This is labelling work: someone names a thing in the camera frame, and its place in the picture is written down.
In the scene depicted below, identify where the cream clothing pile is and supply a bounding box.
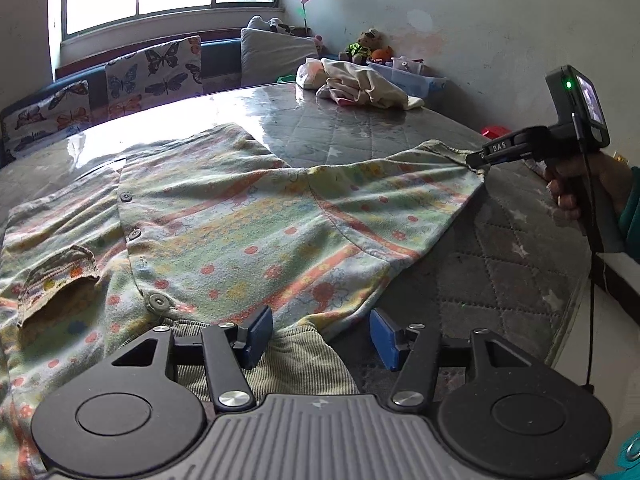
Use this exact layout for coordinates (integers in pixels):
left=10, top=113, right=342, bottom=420
left=316, top=57, right=426, bottom=111

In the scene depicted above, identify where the grey cushion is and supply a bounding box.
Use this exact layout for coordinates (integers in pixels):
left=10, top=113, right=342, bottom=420
left=240, top=26, right=321, bottom=86

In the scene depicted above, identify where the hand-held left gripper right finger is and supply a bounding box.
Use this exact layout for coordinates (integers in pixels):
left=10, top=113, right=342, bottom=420
left=369, top=307, right=543, bottom=409

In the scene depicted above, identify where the white plastic bag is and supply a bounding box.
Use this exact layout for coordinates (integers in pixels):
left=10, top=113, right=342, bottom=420
left=296, top=57, right=332, bottom=92

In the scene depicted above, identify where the floral pajama shirt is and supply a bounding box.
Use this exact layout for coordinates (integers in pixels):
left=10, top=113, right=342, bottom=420
left=0, top=122, right=488, bottom=480

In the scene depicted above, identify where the black and white plush toy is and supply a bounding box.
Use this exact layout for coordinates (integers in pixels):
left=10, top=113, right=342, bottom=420
left=247, top=14, right=297, bottom=36

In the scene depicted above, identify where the butterfly print cushion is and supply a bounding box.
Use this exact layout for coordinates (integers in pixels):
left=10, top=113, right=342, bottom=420
left=0, top=80, right=92, bottom=158
left=104, top=35, right=205, bottom=121

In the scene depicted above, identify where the person's right hand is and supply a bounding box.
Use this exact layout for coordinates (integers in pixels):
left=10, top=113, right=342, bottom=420
left=542, top=150, right=632, bottom=223

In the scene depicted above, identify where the brown teddy bear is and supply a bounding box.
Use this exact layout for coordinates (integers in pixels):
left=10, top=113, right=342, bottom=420
left=340, top=27, right=386, bottom=63

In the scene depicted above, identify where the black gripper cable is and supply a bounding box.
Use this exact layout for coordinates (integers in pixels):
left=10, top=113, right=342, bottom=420
left=572, top=112, right=608, bottom=392

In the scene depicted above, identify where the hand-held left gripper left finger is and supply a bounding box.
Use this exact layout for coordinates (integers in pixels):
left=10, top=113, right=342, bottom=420
left=107, top=305, right=274, bottom=413

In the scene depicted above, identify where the person's right forearm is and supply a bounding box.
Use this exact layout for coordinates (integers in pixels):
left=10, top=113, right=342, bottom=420
left=616, top=162, right=640, bottom=266

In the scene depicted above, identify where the clear plastic storage bin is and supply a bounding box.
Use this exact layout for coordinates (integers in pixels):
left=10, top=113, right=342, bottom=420
left=366, top=57, right=448, bottom=100

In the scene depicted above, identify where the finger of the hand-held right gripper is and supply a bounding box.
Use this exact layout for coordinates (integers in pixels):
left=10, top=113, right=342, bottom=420
left=465, top=127, right=526, bottom=169

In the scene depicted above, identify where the blue sofa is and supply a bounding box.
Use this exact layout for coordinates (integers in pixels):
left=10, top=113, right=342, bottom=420
left=0, top=37, right=246, bottom=171

